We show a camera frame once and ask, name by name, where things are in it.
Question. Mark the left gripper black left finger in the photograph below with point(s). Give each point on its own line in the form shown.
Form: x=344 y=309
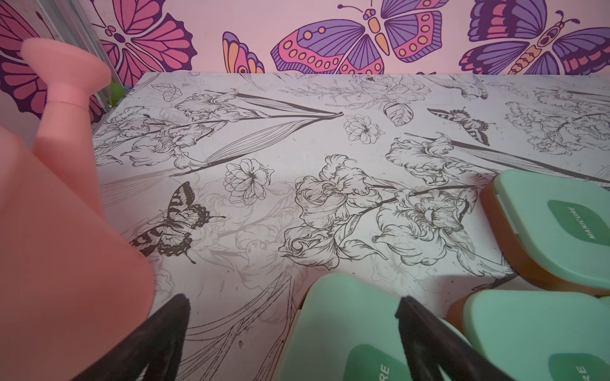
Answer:
x=152 y=352

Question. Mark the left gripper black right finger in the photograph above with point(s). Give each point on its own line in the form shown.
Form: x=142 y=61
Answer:
x=433 y=350

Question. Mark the green nail clipper case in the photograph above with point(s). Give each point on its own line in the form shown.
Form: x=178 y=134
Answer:
x=345 y=329

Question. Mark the pink watering can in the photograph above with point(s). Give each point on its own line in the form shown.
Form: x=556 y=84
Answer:
x=71 y=287

